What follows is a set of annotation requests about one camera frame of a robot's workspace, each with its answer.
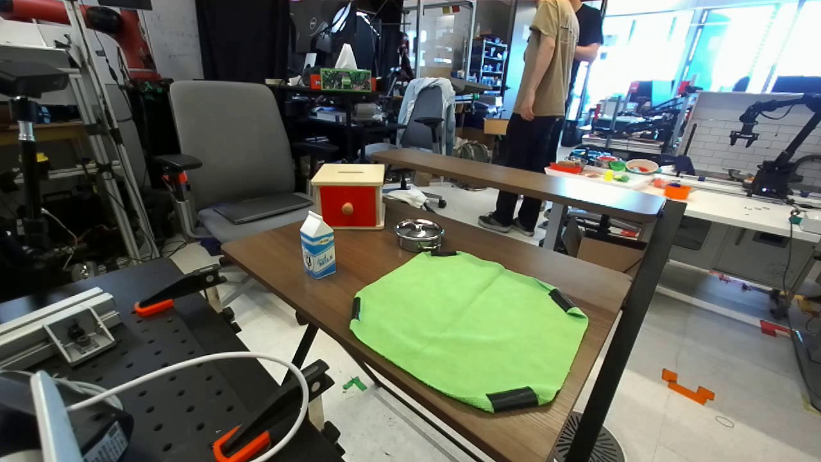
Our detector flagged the green towel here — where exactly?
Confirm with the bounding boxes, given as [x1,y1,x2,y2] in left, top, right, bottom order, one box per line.
[350,253,591,414]

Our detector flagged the black orange front clamp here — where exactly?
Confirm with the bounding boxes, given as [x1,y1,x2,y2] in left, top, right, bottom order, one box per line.
[211,361,334,462]

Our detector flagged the black orange clamp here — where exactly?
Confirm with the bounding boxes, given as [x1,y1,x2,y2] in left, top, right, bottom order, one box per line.
[133,267,223,318]
[211,361,334,462]

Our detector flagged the orange floor marker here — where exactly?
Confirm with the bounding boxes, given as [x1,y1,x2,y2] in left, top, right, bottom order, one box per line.
[661,371,715,405]

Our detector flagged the aluminium rail bracket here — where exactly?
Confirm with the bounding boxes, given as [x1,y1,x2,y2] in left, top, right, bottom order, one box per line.
[0,289,121,371]

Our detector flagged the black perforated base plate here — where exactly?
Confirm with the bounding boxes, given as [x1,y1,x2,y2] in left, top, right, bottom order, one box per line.
[0,260,280,462]

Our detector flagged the background grey chair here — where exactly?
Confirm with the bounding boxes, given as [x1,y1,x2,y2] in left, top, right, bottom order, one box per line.
[397,77,455,155]

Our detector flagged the small milk carton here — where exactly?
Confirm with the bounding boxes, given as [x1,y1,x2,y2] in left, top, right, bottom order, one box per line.
[301,213,336,278]

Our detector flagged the person in tan shirt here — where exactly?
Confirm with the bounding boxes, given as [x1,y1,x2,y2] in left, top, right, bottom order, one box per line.
[477,0,582,236]

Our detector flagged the background black robot arm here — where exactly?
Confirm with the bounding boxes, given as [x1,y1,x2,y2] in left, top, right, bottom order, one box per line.
[728,92,821,200]

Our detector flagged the tissue box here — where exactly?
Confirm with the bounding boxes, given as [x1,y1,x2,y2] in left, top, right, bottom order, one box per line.
[321,44,373,92]

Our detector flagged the metal bowl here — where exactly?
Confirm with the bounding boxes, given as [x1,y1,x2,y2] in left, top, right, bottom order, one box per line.
[395,218,445,253]

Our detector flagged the grey office chair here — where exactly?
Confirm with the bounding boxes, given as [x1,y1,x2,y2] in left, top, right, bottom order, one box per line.
[160,81,312,244]

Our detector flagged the white cable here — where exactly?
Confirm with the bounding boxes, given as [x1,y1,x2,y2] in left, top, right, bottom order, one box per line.
[64,350,312,462]

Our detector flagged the wooden box with red front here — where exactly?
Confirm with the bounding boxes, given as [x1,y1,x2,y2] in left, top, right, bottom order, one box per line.
[311,165,384,228]

